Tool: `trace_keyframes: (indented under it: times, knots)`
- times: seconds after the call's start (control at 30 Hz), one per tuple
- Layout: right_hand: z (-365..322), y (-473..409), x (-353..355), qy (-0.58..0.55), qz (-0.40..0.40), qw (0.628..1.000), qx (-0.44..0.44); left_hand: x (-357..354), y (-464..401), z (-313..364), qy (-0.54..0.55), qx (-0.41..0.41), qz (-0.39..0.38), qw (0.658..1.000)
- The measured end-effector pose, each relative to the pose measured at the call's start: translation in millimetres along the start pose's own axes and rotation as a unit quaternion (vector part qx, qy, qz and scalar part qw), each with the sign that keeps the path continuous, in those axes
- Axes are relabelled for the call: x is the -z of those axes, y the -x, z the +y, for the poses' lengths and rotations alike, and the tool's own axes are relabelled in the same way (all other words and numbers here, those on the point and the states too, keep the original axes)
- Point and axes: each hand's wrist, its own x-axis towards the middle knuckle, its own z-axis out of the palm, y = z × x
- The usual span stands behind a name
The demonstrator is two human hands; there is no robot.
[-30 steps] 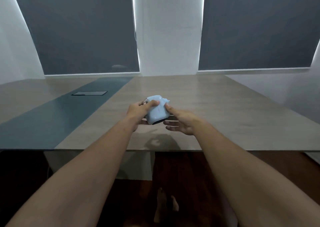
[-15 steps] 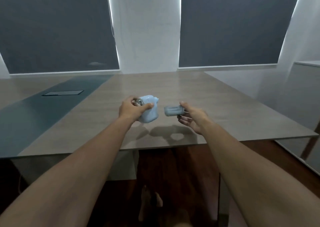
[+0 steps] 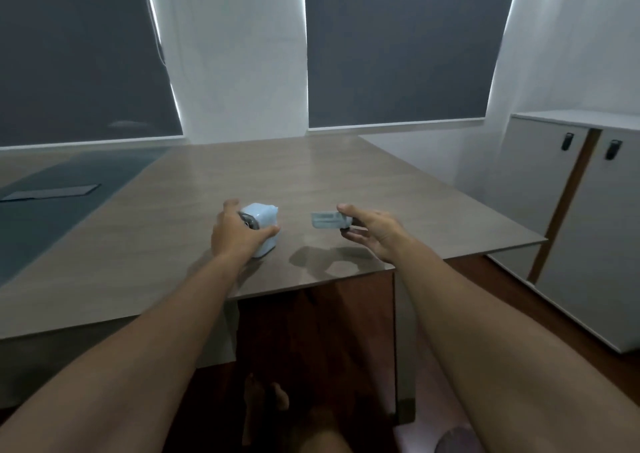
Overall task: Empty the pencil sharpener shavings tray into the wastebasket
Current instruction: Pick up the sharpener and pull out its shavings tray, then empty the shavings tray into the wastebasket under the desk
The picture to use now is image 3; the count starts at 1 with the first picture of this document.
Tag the person's left hand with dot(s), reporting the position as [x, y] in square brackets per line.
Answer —
[231, 235]

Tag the person's right hand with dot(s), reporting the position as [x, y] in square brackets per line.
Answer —
[382, 233]

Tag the person's left thumb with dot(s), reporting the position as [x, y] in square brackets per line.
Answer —
[265, 234]

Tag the person's right thumb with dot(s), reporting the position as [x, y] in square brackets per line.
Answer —
[348, 212]

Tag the light blue pencil sharpener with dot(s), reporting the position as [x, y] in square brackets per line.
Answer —
[262, 215]

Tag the clear plastic sharpener drawer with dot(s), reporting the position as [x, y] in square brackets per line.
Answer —
[326, 220]

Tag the person's left forearm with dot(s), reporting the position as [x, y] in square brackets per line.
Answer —
[130, 362]

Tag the person's right forearm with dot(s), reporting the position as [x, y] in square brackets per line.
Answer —
[500, 352]

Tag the person's bare foot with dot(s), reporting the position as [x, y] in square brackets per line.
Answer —
[260, 397]

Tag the narrow grey roller blind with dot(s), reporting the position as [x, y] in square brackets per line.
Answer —
[400, 43]

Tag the person's left leg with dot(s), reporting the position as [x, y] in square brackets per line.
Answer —
[320, 437]

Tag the person's leg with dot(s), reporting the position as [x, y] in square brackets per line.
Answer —
[320, 437]
[457, 441]

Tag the white storage cabinet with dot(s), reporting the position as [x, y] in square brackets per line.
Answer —
[590, 228]

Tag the person's right leg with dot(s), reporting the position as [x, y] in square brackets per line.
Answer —
[457, 441]

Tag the wide grey roller blind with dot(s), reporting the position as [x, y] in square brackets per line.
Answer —
[75, 53]

